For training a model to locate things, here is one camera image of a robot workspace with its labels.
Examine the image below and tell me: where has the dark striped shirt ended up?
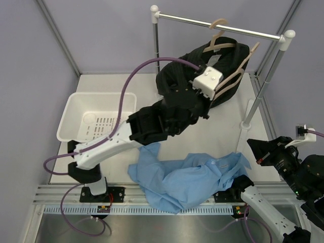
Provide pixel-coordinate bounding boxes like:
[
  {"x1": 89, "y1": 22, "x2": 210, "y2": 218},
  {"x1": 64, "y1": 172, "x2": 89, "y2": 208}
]
[{"x1": 156, "y1": 36, "x2": 250, "y2": 96}]

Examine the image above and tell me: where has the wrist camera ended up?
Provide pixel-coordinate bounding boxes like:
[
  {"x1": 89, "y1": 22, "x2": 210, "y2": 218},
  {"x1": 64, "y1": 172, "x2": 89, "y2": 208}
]
[
  {"x1": 192, "y1": 66, "x2": 223, "y2": 100},
  {"x1": 285, "y1": 124, "x2": 317, "y2": 148}
]

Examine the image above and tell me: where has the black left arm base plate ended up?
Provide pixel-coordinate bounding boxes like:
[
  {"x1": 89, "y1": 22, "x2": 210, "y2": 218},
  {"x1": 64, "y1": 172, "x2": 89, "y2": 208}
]
[{"x1": 79, "y1": 186, "x2": 125, "y2": 203}]

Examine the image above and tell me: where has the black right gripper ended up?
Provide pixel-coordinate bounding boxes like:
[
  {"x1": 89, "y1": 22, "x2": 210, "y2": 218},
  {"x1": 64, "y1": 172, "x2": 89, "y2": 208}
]
[{"x1": 248, "y1": 134, "x2": 308, "y2": 196}]

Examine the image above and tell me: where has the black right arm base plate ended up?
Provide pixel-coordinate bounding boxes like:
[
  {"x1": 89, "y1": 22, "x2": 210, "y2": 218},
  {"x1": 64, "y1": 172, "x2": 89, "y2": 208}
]
[{"x1": 213, "y1": 191, "x2": 242, "y2": 203}]

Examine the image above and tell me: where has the silver clothes rack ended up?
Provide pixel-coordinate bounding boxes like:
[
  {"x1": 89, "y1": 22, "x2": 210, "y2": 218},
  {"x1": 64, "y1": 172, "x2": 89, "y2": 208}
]
[{"x1": 141, "y1": 5, "x2": 296, "y2": 152}]

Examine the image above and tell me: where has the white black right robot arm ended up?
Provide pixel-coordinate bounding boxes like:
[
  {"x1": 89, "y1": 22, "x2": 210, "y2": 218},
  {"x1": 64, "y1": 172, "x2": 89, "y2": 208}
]
[{"x1": 229, "y1": 136, "x2": 323, "y2": 242}]

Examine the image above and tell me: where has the white slotted cable duct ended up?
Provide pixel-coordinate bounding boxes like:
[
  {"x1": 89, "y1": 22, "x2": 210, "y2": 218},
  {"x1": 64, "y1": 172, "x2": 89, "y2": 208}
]
[{"x1": 44, "y1": 205, "x2": 234, "y2": 216}]

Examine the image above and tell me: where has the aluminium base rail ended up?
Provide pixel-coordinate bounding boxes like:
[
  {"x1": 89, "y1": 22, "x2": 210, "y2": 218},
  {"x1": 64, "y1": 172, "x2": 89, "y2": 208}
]
[{"x1": 32, "y1": 183, "x2": 300, "y2": 205}]

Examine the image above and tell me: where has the beige hanger with dark shirt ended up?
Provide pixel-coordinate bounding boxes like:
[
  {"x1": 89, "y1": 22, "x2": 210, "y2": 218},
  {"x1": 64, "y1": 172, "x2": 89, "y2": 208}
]
[{"x1": 203, "y1": 18, "x2": 236, "y2": 53}]

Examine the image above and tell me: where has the beige plastic hanger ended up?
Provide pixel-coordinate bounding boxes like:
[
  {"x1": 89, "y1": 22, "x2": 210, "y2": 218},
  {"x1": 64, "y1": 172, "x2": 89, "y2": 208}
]
[{"x1": 214, "y1": 42, "x2": 261, "y2": 100}]

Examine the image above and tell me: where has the light blue shirt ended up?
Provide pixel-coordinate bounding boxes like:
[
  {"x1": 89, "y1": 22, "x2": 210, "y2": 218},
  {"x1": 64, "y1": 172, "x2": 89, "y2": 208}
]
[{"x1": 128, "y1": 143, "x2": 251, "y2": 214}]

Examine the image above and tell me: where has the white plastic bin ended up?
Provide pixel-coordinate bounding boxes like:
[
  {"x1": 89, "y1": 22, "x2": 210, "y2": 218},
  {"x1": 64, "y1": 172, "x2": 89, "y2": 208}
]
[{"x1": 56, "y1": 92, "x2": 137, "y2": 142}]

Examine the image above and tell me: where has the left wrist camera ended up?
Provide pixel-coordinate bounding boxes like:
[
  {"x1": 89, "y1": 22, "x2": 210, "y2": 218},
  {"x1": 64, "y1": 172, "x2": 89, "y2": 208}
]
[{"x1": 192, "y1": 66, "x2": 223, "y2": 100}]

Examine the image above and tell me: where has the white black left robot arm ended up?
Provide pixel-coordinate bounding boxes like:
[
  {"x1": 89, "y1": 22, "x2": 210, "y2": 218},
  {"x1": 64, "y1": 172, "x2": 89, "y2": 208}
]
[{"x1": 68, "y1": 87, "x2": 215, "y2": 202}]

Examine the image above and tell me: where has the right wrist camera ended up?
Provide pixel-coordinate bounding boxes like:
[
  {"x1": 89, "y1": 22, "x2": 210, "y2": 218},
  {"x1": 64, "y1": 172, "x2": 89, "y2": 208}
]
[{"x1": 285, "y1": 124, "x2": 317, "y2": 148}]

